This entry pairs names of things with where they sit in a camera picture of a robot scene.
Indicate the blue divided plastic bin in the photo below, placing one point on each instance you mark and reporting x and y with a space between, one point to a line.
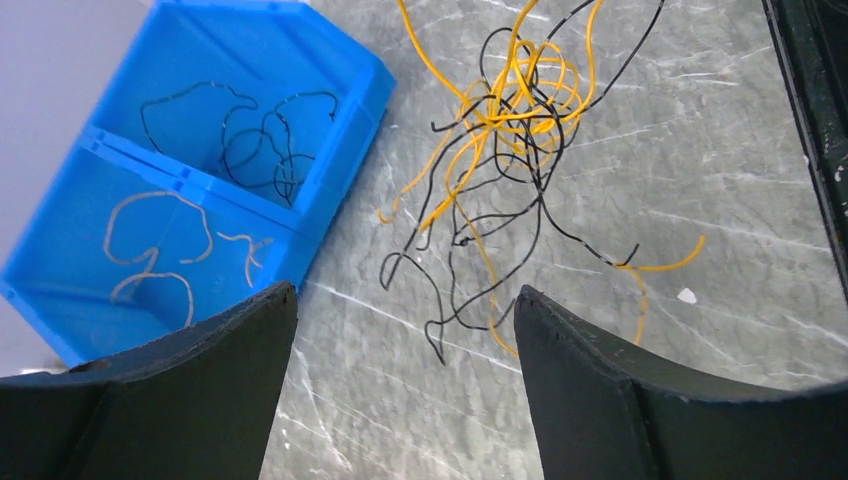
212 167

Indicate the black aluminium base frame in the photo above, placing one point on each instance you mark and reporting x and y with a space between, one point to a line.
810 40

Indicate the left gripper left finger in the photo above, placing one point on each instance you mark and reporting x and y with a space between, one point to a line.
198 403

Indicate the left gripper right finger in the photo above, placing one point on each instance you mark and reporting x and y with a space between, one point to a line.
604 408

